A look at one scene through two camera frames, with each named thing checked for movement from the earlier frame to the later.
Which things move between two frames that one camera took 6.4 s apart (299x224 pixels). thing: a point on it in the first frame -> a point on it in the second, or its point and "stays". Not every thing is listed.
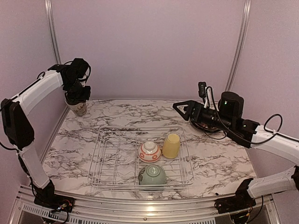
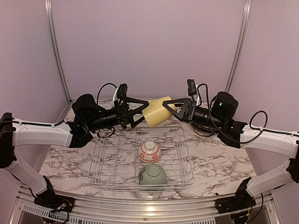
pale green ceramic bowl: [152, 174] stays
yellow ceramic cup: [171, 146] -> [155, 114]
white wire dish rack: [141, 158] stays
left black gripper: [85, 95] -> [124, 115]
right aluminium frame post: [246, 5] stays
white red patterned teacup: [149, 151] stays
